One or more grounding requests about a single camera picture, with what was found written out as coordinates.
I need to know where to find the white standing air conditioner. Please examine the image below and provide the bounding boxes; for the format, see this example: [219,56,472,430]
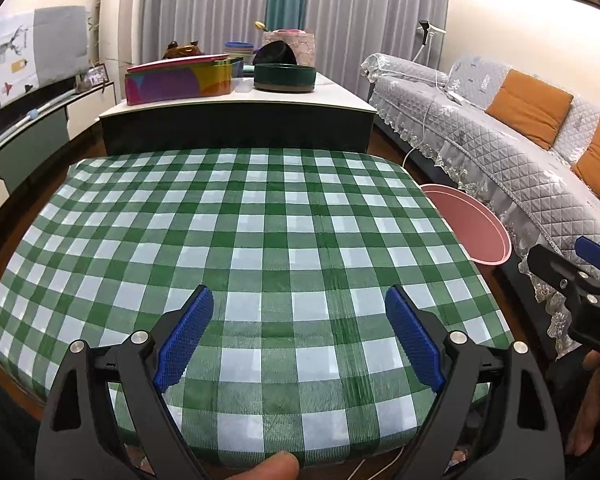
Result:
[100,0,141,68]

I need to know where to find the person's right hand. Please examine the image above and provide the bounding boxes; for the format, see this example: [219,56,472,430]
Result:
[565,350,600,458]

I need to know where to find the person's left hand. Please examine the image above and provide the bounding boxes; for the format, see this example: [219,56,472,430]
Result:
[232,450,301,480]

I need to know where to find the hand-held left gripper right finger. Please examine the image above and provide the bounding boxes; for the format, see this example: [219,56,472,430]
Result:
[385,284,567,480]

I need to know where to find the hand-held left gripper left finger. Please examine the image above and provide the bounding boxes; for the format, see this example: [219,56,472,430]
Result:
[35,284,215,480]

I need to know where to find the pink floral bag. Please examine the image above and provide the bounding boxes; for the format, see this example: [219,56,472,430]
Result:
[263,29,315,67]

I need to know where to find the white top coffee table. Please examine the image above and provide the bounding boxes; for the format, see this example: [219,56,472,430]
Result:
[98,71,378,156]

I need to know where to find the stack of plastic bowls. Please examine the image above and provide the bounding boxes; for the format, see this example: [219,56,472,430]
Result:
[224,41,255,63]

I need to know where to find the black television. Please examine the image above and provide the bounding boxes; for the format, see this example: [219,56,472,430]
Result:
[0,72,78,151]

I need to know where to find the brown ornament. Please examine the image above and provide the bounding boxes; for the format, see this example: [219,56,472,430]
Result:
[162,39,203,60]

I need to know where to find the black hat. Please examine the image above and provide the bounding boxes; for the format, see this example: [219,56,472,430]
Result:
[252,40,297,67]

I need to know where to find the grey printed television cover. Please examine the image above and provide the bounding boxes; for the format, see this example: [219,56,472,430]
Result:
[0,6,91,111]

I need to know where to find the green checked tablecloth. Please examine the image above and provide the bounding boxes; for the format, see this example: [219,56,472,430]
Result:
[0,147,513,471]

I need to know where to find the photo frame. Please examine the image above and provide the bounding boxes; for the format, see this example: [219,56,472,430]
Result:
[80,63,110,88]

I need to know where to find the pink plastic bucket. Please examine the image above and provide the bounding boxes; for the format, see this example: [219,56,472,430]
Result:
[420,183,512,267]

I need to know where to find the green round tin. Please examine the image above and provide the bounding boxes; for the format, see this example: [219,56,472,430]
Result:
[253,62,317,94]

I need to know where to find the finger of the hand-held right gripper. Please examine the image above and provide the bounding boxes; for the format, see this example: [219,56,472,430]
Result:
[575,236,600,281]
[526,244,590,292]

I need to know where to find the white cable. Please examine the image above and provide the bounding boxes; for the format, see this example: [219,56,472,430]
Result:
[402,77,461,171]

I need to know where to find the grey curtain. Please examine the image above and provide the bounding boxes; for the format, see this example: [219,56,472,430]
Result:
[137,0,273,61]
[305,0,451,103]

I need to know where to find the grey quilted sofa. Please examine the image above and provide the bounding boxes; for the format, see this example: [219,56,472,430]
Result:
[361,52,600,361]

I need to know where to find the colourful tin box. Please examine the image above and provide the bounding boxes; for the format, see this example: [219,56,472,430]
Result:
[125,55,245,107]

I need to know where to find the television cabinet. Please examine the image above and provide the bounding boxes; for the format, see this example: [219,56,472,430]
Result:
[0,80,117,196]

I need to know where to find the white stand black head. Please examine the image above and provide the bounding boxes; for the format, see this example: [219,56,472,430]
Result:
[414,20,447,61]

